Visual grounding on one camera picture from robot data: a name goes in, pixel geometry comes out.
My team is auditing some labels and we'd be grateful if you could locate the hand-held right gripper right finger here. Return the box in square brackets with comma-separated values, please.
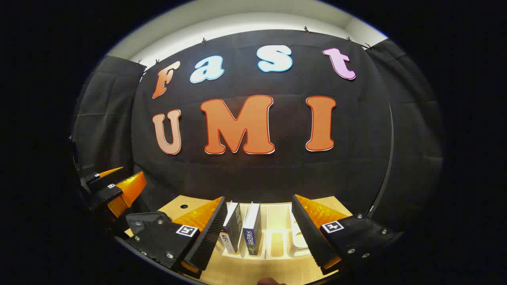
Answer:
[291, 193, 398, 276]

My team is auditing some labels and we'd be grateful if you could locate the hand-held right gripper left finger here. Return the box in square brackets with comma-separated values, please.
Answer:
[115, 196, 229, 277]

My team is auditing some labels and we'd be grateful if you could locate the white portrait cover book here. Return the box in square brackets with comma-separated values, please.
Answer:
[219, 202, 243, 255]

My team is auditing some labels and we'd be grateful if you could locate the white bookshelf organizer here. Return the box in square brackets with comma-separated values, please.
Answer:
[220, 201, 310, 261]

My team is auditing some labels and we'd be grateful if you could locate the dark blue cover book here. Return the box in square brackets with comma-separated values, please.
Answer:
[242, 203, 262, 256]

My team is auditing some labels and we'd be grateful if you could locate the thin black strap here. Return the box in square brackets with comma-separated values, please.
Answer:
[366, 102, 395, 216]

